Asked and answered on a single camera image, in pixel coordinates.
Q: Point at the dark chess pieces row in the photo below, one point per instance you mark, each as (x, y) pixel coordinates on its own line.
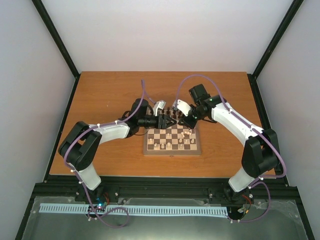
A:
(175, 114)

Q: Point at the wooden chess board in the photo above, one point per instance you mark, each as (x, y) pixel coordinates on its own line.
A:
(191, 146)

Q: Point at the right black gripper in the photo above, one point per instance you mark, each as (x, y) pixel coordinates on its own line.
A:
(186, 122)

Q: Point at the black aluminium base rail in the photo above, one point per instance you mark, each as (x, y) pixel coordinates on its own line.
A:
(215, 190)

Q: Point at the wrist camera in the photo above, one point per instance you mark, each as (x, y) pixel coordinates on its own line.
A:
(159, 105)
(182, 106)

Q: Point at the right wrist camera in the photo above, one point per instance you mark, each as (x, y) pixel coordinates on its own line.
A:
(182, 106)

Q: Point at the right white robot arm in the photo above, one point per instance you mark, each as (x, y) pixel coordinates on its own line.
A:
(261, 148)

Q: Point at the pile of white pieces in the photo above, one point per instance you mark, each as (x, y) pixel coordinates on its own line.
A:
(185, 134)

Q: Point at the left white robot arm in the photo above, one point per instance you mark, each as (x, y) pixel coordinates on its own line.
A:
(79, 147)

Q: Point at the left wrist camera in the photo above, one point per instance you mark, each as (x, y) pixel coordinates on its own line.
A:
(159, 105)

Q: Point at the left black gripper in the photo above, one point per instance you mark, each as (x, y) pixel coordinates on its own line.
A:
(163, 122)

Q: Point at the light blue cable duct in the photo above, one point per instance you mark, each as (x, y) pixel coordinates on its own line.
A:
(141, 210)

